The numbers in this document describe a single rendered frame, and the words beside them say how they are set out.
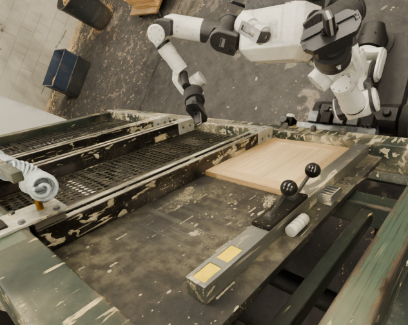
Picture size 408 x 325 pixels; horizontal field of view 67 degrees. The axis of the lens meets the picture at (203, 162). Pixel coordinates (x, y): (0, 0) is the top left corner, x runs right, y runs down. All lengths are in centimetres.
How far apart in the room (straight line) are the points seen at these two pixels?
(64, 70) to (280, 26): 438
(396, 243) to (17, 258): 74
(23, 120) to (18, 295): 422
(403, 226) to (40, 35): 598
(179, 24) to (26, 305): 111
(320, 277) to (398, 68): 173
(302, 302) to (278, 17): 88
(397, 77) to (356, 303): 183
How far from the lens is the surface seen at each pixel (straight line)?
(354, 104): 105
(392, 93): 223
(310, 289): 74
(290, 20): 115
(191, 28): 134
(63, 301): 56
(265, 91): 278
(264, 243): 73
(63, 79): 523
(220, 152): 120
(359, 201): 107
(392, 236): 75
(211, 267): 64
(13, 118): 472
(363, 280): 62
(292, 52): 115
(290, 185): 69
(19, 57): 614
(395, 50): 236
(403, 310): 140
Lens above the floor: 217
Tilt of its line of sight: 49 degrees down
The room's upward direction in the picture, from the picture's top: 68 degrees counter-clockwise
